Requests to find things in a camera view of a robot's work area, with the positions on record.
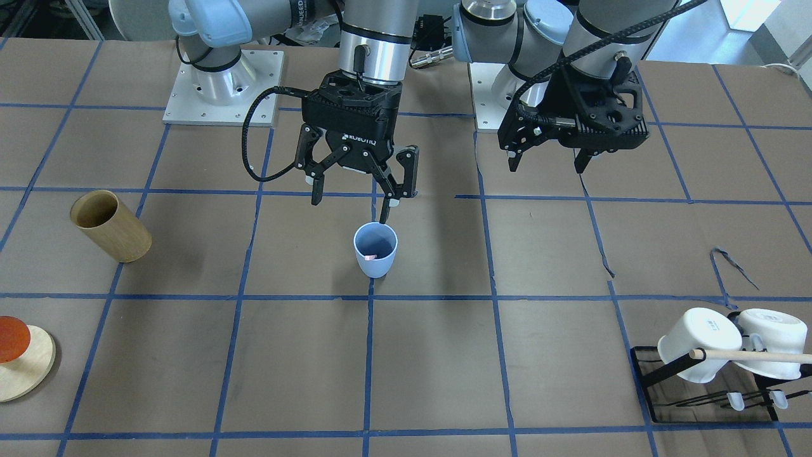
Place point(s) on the white mug outer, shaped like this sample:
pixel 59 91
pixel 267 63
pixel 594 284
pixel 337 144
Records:
pixel 779 333

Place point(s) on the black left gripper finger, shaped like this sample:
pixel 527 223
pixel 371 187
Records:
pixel 514 154
pixel 584 157

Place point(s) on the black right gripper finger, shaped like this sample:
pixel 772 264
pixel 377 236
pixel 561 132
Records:
pixel 317 183
pixel 387 205

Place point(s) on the light blue plastic cup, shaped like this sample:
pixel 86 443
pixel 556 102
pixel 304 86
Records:
pixel 375 238

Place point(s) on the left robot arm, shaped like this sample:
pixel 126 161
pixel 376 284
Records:
pixel 537 38

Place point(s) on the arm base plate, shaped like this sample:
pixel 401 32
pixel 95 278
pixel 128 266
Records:
pixel 222 98
pixel 492 88

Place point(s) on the bamboo cylinder holder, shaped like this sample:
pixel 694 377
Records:
pixel 111 225

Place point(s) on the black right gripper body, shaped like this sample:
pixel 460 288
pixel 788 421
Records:
pixel 355 147

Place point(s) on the white mug inner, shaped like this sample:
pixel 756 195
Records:
pixel 699 328

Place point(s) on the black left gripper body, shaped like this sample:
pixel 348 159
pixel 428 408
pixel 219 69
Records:
pixel 558 95

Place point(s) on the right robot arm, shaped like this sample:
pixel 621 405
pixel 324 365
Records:
pixel 374 44

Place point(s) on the black wire mug rack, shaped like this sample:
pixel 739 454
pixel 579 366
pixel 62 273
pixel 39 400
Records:
pixel 705 386

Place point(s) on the white mug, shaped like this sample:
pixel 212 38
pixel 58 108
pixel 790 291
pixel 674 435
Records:
pixel 699 328
pixel 779 333

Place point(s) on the wooden cup tree stand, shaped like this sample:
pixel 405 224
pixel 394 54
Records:
pixel 25 373

